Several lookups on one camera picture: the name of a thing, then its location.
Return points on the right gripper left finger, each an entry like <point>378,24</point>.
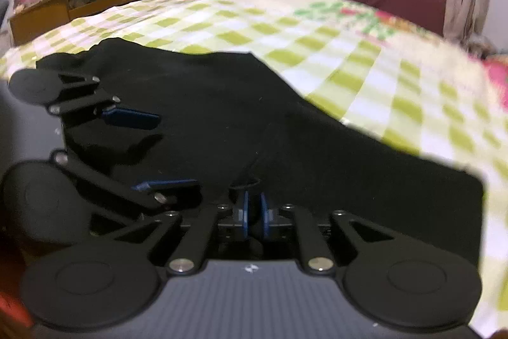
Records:
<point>232,218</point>

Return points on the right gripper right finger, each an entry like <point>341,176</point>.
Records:
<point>313,254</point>

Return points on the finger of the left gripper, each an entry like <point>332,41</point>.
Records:
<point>149,195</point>
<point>81,99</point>

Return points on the black pants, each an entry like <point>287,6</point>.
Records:
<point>227,116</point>

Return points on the green checkered bed cover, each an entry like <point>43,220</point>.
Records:
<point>422,96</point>

